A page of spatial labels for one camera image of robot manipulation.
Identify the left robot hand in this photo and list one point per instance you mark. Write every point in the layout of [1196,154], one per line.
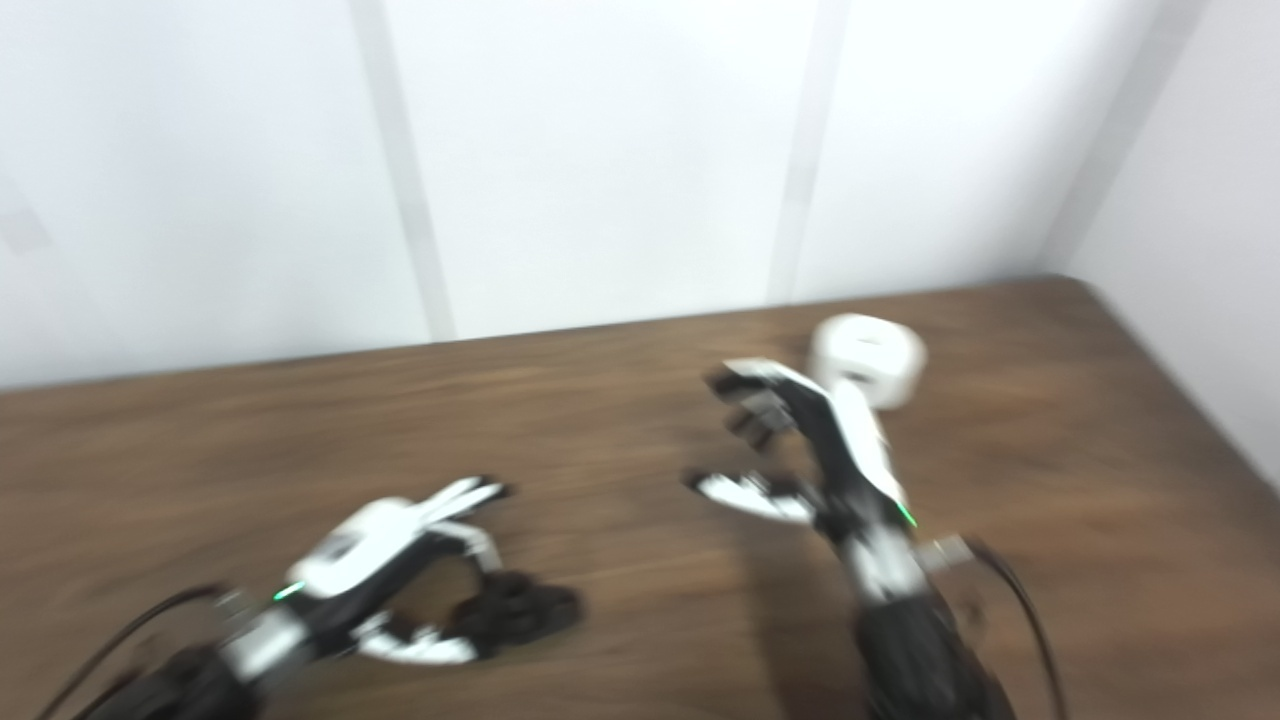
[360,550]

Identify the round white cylinder piece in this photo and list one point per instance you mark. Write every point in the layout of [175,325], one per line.
[870,355]

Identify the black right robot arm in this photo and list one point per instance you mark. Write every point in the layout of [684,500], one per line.
[920,650]

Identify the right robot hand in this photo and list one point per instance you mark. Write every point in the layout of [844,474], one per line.
[850,450]

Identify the black flanged holder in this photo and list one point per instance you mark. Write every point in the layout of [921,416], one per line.
[515,610]

